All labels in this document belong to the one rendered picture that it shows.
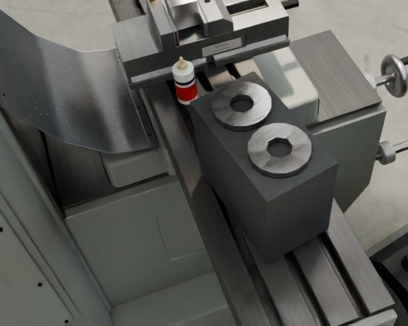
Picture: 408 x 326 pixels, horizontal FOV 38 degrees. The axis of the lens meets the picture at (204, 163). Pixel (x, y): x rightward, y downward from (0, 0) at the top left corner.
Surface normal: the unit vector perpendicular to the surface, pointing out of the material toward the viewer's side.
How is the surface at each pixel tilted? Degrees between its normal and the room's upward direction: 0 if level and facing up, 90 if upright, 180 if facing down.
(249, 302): 0
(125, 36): 0
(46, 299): 89
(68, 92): 45
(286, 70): 0
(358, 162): 90
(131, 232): 90
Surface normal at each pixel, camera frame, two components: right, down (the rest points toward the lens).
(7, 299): 0.32, 0.73
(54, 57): 0.60, -0.63
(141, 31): -0.09, -0.59
